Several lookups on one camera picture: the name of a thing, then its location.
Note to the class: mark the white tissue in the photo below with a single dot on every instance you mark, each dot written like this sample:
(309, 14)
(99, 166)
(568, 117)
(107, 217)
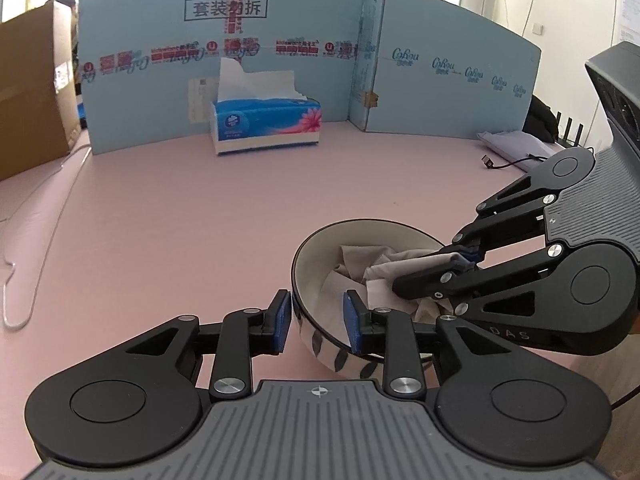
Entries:
(370, 270)

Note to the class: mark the light blue foam board partition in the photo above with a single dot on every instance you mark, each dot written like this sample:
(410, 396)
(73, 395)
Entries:
(151, 68)

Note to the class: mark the brown cardboard box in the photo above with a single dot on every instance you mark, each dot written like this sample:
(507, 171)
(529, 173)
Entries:
(38, 115)

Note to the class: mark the black router with antennas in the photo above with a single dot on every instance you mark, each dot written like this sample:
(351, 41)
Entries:
(570, 132)

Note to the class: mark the blue tissue box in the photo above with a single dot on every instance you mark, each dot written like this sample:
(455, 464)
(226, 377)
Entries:
(261, 110)

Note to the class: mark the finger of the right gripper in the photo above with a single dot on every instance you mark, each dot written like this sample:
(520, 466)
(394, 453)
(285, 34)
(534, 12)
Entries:
(502, 229)
(457, 274)

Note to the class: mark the white ceramic bowl black rim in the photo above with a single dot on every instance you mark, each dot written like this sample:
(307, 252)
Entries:
(315, 259)

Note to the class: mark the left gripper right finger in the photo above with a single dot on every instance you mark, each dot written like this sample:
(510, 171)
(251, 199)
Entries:
(390, 334)

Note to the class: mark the white wire clothes hanger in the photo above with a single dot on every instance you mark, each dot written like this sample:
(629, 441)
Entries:
(27, 235)

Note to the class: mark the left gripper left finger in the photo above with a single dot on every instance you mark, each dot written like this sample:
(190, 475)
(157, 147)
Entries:
(240, 337)

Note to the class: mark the folded lavender cloth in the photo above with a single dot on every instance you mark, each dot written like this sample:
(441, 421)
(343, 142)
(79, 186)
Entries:
(516, 145)

